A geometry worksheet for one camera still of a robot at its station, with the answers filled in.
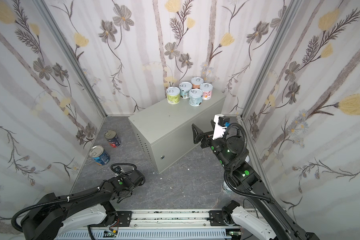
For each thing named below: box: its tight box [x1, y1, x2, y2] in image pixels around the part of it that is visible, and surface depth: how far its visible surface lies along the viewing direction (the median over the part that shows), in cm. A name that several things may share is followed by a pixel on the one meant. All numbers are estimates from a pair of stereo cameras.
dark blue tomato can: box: [104, 130, 121, 148], surface depth 98 cm
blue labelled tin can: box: [89, 145, 111, 166], surface depth 89 cm
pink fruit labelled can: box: [199, 82, 214, 101], surface depth 81 cm
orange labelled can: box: [190, 77, 204, 89], surface depth 85 cm
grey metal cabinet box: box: [128, 94, 226, 174], surface depth 75 cm
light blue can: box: [188, 88, 204, 107], surface depth 78 cm
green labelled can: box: [166, 86, 181, 105], surface depth 79 cm
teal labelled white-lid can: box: [179, 81, 193, 99], surface depth 82 cm
